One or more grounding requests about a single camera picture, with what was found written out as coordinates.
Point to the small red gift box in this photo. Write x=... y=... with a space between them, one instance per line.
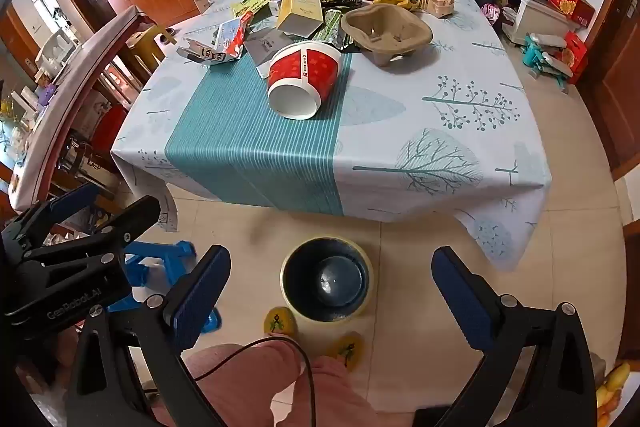
x=575 y=54

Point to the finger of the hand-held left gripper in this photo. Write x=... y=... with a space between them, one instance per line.
x=120 y=222
x=60 y=207

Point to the white low cabinet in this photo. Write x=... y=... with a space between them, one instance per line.
x=530 y=9

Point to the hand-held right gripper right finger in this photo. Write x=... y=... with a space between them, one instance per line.
x=462 y=302

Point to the yellow slipper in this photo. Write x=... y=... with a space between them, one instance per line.
x=281 y=322

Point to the dark round trash bin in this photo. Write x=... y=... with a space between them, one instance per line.
x=327 y=282

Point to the white appliance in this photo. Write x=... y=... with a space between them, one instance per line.
x=60 y=49

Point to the yellow green packet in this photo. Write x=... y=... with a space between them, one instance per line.
x=255 y=2

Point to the person's legs in pink pants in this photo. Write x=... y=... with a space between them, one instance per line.
x=250 y=387

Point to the grey paper booklet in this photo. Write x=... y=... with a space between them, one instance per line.
x=265 y=49

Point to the beige carton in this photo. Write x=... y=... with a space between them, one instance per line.
x=437 y=3

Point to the blue plastic stool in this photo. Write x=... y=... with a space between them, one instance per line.
x=160 y=257

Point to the red white paper bucket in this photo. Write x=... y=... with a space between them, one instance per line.
x=305 y=72

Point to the silver snack packet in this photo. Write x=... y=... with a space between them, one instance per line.
x=220 y=44

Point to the teal grey stepper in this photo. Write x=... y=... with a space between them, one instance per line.
x=547 y=57

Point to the brown wooden door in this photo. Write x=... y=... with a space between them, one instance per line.
x=615 y=72

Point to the yellow wooden chair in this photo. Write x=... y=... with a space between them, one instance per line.
x=145 y=44

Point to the brown cardboard cup carrier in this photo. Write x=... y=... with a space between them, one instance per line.
x=385 y=32

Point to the yellow fruits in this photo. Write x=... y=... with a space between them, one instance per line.
x=615 y=392

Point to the teal white tree-print tablecloth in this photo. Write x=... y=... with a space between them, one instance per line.
x=260 y=147

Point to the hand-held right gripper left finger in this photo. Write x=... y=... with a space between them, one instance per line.
x=197 y=302

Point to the cream yellow carton box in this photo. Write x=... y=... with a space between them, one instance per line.
x=300 y=7

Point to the wooden dining table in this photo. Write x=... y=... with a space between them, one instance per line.
x=65 y=97

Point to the large red gift box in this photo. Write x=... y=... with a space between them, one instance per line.
x=570 y=2

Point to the yellow snack packet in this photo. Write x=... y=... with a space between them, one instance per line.
x=392 y=3

